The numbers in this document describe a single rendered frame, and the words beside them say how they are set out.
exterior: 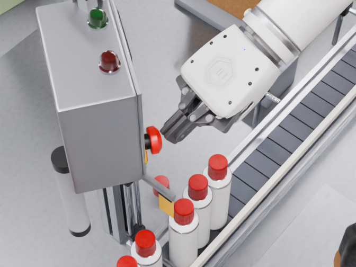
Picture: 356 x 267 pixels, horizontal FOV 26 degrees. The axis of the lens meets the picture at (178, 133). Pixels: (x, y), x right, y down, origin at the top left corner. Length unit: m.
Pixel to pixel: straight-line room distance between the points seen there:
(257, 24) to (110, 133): 0.23
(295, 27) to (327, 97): 0.69
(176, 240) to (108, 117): 0.45
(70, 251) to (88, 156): 0.57
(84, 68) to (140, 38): 0.89
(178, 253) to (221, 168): 0.17
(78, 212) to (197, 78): 0.31
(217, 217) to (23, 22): 0.73
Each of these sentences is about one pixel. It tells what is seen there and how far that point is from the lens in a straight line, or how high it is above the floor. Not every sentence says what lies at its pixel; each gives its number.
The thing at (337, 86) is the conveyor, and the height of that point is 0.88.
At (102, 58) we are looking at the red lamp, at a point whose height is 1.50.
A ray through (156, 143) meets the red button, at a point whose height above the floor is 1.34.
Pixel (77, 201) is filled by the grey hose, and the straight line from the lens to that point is 1.15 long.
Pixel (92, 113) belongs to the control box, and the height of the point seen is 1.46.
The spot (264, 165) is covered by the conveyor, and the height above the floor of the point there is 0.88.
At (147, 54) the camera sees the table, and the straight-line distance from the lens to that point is 1.77.
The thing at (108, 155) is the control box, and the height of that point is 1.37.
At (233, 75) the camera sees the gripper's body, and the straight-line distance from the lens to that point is 0.99.
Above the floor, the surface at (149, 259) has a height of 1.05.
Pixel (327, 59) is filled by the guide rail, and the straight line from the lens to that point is 1.61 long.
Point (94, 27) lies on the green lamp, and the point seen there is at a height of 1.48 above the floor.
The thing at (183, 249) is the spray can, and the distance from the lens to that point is 1.33.
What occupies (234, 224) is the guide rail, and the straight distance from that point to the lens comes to 1.43.
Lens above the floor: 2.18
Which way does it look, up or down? 56 degrees down
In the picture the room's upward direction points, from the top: straight up
